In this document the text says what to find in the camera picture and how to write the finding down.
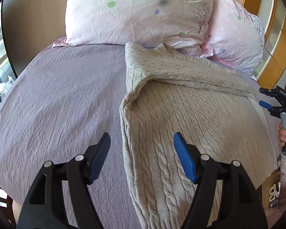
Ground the cream cable-knit sweater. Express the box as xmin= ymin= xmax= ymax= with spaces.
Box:
xmin=120 ymin=42 xmax=277 ymax=228

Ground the right hand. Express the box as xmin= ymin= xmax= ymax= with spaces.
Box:
xmin=279 ymin=122 xmax=286 ymax=150

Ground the pink flower-print pillow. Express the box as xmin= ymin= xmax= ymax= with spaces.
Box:
xmin=200 ymin=0 xmax=264 ymax=79

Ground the wooden headboard cabinet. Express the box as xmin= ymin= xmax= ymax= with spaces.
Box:
xmin=242 ymin=0 xmax=286 ymax=88

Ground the lavender bed sheet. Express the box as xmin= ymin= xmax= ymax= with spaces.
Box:
xmin=0 ymin=37 xmax=281 ymax=229

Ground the clear plastic bag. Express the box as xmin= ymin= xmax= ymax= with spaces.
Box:
xmin=2 ymin=79 xmax=14 ymax=96

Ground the white tree-print pillow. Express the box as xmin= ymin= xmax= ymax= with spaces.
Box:
xmin=65 ymin=0 xmax=213 ymax=56

